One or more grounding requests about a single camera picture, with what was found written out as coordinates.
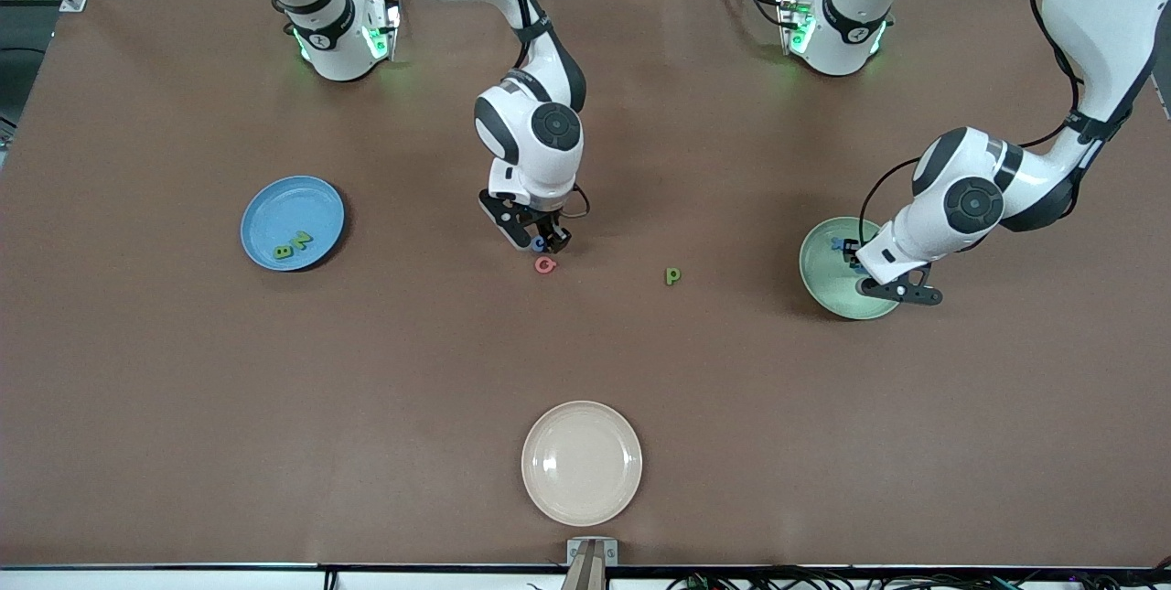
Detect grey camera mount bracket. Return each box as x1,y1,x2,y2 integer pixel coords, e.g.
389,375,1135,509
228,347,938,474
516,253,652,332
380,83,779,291
562,538,619,590

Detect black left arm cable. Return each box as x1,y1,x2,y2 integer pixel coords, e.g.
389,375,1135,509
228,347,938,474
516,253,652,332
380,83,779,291
857,0,1135,248

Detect brown table mat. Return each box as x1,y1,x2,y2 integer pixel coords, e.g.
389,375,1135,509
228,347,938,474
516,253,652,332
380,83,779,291
0,0,1171,568

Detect beige plate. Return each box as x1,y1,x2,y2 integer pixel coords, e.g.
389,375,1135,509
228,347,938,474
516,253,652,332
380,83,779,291
521,401,643,528

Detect blue plate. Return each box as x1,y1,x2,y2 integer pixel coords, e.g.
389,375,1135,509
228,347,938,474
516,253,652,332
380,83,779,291
240,175,347,273

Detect black cable bundle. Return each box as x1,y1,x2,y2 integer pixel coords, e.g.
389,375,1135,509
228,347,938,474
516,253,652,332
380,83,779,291
668,563,1171,590

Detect green plate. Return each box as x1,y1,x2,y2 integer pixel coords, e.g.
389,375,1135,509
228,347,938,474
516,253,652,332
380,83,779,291
799,217,903,321

